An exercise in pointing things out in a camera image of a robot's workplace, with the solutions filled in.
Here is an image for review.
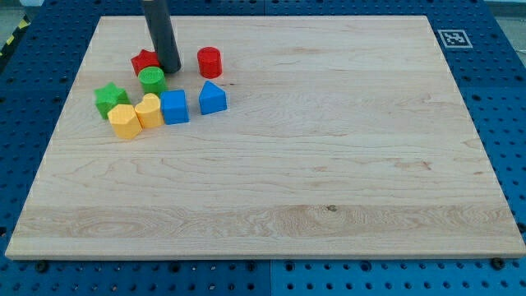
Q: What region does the green cylinder block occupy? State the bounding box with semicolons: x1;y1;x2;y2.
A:
138;67;168;95

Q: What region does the red star block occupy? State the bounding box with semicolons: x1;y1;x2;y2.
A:
131;49;160;76

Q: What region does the green star block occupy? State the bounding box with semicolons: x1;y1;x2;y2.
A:
94;82;131;120

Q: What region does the blue triangle block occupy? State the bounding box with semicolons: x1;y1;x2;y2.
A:
199;81;228;115

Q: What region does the light wooden board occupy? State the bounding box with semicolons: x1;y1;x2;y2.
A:
6;16;525;261

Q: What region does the blue cube block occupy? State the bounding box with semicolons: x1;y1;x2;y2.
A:
160;90;190;125

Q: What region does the red cylinder block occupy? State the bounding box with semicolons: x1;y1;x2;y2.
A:
196;47;223;79

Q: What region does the yellow heart block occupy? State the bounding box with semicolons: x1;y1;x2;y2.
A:
135;93;164;128

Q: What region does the yellow hexagon block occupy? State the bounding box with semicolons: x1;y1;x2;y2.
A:
108;104;142;139

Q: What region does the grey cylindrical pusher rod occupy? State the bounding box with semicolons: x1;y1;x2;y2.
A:
141;0;182;73

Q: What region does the white fiducial marker tag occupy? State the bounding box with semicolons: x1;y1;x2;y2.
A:
437;29;473;49

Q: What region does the black bolt front left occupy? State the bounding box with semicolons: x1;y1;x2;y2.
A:
35;260;49;274

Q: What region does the black bolt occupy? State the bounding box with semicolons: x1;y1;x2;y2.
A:
35;260;49;274
490;257;505;271

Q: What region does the black bolt front right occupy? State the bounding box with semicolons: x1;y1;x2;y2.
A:
490;257;505;271

